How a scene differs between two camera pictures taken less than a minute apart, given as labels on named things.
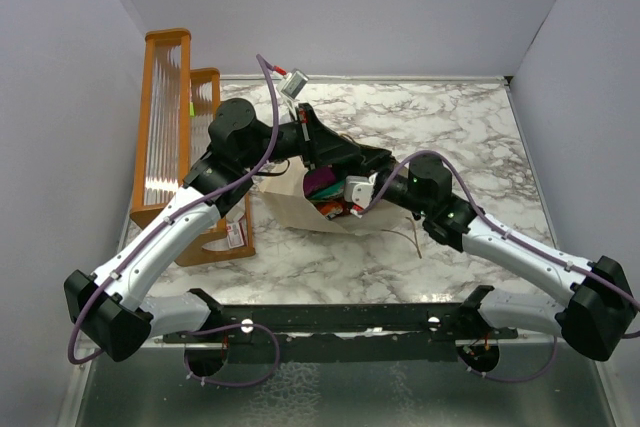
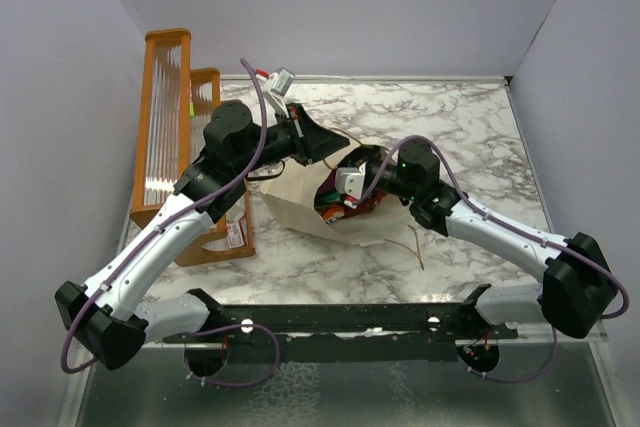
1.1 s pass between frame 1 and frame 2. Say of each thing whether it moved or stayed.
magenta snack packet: moved
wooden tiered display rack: stayed
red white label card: stayed
